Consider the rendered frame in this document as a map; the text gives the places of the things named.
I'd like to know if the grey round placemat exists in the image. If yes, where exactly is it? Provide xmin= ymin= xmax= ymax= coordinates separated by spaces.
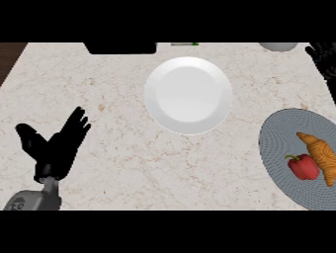
xmin=257 ymin=108 xmax=336 ymax=211

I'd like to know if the white bowl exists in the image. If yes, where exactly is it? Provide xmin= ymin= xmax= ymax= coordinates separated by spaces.
xmin=258 ymin=42 xmax=298 ymax=52

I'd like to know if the red bell pepper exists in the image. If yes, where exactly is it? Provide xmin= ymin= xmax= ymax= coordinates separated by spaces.
xmin=282 ymin=153 xmax=320 ymax=181

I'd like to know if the black appliance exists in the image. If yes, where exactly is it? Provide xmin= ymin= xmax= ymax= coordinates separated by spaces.
xmin=82 ymin=42 xmax=158 ymax=55

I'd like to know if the golden brown croissant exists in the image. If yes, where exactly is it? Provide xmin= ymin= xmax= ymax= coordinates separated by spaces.
xmin=294 ymin=131 xmax=336 ymax=188

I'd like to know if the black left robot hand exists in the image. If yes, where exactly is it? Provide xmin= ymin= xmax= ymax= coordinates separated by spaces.
xmin=14 ymin=106 xmax=93 ymax=184

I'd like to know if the white oval plate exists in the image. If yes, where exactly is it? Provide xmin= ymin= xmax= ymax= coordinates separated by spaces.
xmin=143 ymin=56 xmax=233 ymax=136

